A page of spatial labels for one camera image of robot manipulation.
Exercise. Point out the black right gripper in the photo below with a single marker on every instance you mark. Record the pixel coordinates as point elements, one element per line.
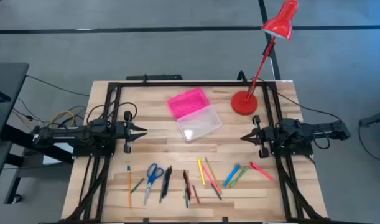
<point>264,137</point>

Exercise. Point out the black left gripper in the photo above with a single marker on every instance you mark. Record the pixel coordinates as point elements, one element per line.
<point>127,132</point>

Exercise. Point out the pink highlighter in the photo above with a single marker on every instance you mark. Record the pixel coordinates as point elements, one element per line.
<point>262,171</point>

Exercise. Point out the yellow wooden pencil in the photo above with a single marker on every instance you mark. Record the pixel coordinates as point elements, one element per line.
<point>212,172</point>

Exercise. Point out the orange pencil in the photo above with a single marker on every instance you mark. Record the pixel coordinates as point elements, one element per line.
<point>129,186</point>

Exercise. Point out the pink-lidded clear pencil box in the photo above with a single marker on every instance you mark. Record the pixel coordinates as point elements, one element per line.
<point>188,103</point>

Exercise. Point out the black pen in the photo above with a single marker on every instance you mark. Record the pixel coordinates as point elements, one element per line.
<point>167,183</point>

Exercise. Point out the yellow highlighter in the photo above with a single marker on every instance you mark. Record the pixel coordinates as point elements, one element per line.
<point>201,171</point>

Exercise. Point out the black pens pair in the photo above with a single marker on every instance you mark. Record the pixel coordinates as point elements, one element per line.
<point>163,189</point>

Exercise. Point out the green crayon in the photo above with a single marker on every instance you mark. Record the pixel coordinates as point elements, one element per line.
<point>216,192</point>
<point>187,199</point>

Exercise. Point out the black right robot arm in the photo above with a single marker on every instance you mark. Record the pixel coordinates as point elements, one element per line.
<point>317,130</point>

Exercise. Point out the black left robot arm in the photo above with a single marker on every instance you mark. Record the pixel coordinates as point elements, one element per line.
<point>71,133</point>

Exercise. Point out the white cardboard box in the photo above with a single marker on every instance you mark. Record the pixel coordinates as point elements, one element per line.
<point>53,159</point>

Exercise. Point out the red desk lamp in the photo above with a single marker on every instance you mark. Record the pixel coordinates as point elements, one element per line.
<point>244,104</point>

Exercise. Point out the black bar device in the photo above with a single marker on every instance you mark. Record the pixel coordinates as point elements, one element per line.
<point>154,77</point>

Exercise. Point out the black crayon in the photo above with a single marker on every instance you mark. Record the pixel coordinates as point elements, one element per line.
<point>185,179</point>

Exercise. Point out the short red crayon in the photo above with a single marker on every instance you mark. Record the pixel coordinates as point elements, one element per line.
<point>189,188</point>

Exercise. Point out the long red crayon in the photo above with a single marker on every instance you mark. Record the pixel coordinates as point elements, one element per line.
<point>196,194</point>

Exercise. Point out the black desk base beam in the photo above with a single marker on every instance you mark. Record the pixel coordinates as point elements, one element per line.
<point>18,137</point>

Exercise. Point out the grey stand leg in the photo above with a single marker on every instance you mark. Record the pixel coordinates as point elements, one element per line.
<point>374,118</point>

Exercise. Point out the black caster wheel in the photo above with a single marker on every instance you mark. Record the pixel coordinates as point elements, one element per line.
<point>17,198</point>

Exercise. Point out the grey desk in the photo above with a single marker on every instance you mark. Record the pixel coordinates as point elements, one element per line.
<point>9,74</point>

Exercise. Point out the black clamp bracket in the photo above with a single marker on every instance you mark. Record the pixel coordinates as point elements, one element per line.
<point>242,76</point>

